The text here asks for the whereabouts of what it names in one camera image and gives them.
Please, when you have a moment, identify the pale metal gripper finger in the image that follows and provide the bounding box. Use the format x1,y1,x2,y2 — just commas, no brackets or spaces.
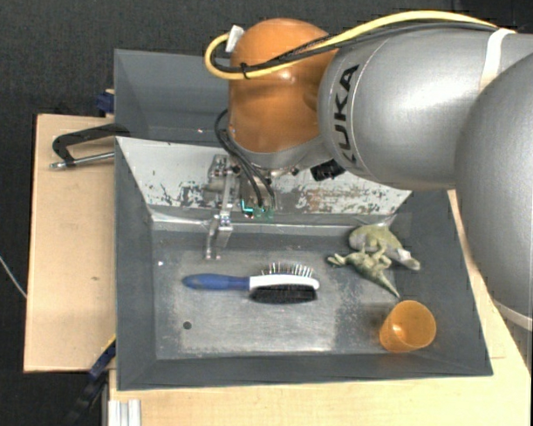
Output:
203,216,221,261
215,211,235,260

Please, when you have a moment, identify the blue and white hairbrush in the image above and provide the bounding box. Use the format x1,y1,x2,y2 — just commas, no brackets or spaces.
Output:
181,258,322,306

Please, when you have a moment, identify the grey metal bin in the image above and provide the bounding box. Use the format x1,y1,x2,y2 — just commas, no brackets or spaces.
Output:
100,48,506,405

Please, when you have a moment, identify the pale wood flat board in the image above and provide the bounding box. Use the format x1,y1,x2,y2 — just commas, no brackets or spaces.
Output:
23,113,126,377

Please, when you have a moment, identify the grey-green toy frog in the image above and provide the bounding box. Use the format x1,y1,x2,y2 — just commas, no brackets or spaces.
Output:
346,222,424,272

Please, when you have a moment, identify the green toy dinosaur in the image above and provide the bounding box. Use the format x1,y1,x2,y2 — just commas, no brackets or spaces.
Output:
325,243,403,299

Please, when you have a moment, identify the orange plastic cup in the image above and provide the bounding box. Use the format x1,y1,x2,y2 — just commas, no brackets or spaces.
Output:
378,299,439,356

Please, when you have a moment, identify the black cylinder on white bracket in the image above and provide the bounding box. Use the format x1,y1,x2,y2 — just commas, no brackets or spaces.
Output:
309,158,347,182

